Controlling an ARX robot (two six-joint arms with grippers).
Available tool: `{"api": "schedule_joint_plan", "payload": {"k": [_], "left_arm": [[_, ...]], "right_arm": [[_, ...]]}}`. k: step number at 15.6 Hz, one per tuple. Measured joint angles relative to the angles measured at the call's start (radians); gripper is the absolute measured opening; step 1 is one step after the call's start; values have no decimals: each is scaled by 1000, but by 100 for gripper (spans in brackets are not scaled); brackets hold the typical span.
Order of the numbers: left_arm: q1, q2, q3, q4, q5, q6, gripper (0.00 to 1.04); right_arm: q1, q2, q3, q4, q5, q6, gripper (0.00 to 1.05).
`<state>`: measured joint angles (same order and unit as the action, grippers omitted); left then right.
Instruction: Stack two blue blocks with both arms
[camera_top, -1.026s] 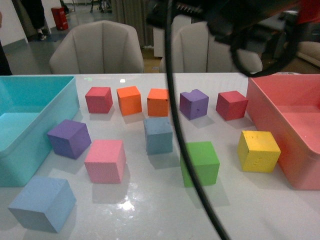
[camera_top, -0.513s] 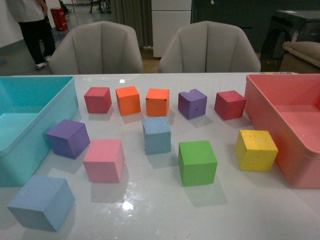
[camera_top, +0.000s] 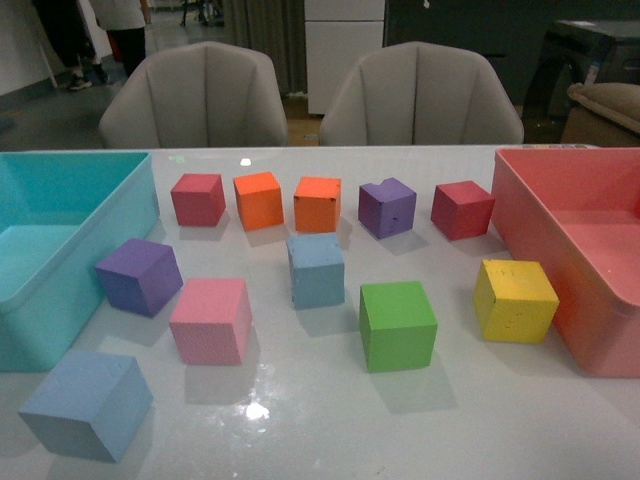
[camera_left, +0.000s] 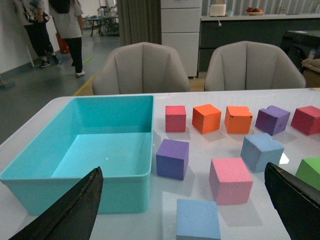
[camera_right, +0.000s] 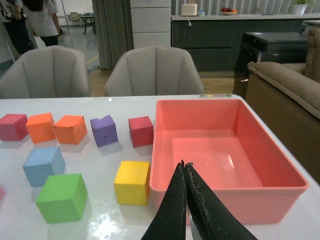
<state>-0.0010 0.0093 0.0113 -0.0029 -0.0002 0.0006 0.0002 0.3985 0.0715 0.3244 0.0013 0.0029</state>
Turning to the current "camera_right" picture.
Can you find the orange foam cube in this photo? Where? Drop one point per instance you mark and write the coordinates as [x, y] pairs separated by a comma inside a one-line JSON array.
[[40, 128], [70, 129]]

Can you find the grey armchair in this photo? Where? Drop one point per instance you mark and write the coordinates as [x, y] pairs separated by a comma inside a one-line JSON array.
[[154, 71], [49, 72]]

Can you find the grey curtain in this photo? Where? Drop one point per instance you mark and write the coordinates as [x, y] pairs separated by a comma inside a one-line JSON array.
[[113, 22]]

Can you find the light blue foam cube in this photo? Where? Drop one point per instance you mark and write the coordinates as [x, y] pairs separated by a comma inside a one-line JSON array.
[[42, 163]]

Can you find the left red foam cube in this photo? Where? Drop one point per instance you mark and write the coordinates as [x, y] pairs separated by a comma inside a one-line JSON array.
[[13, 127]]

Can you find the red foam cube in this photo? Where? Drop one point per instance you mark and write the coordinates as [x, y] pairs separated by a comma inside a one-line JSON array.
[[13, 127], [141, 131]]

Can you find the person in white shirt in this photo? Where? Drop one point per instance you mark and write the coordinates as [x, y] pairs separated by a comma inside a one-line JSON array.
[[43, 18]]

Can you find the person in dark clothes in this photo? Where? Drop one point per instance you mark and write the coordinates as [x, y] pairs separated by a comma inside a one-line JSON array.
[[14, 18]]

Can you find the small blue bowl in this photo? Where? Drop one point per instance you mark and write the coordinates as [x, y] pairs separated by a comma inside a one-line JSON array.
[[200, 13]]

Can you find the black appliance box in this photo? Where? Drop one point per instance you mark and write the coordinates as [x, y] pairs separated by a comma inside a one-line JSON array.
[[279, 47]]

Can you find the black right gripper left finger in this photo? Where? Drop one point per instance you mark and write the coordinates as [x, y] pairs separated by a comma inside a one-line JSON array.
[[169, 222]]

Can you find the beige sofa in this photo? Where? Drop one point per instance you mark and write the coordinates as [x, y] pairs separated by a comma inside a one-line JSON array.
[[287, 98]]

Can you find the pink plastic bin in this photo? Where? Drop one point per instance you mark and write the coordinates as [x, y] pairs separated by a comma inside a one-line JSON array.
[[233, 152]]

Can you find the white toaster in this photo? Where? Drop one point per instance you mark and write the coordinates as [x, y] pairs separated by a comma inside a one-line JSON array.
[[189, 9]]

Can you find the green foam cube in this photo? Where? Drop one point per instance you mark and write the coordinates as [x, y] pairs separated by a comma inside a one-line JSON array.
[[63, 198]]

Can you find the right red foam cube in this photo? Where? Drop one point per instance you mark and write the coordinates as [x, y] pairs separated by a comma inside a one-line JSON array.
[[141, 131]]

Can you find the right grey armchair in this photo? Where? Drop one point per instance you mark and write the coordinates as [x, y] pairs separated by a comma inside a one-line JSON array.
[[154, 71]]

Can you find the dark kitchen counter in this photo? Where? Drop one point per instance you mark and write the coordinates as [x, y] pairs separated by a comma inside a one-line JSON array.
[[214, 41]]

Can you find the left orange foam cube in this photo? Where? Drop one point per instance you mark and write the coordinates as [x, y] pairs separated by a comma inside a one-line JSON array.
[[40, 128]]

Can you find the right orange foam cube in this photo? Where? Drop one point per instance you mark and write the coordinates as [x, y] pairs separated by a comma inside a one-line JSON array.
[[70, 129]]

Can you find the notched purple foam cube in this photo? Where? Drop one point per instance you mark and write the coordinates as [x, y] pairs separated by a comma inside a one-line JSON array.
[[104, 131]]

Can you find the fruit bowl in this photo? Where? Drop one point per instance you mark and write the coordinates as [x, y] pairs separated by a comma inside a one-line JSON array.
[[228, 11]]

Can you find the left grey armchair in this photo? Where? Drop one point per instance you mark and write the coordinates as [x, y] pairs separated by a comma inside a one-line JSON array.
[[49, 72]]

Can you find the pink foam cube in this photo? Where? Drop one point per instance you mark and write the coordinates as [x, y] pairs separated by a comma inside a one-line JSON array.
[[2, 193]]

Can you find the white drawer cabinet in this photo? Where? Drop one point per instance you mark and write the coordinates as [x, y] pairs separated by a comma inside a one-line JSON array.
[[151, 23]]

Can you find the yellow foam cube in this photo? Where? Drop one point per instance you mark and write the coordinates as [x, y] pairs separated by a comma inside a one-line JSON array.
[[131, 183]]

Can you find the white potted plant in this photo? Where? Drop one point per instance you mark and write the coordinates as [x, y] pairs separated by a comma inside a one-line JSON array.
[[299, 6]]

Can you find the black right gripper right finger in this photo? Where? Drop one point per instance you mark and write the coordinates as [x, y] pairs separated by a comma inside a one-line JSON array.
[[208, 216]]

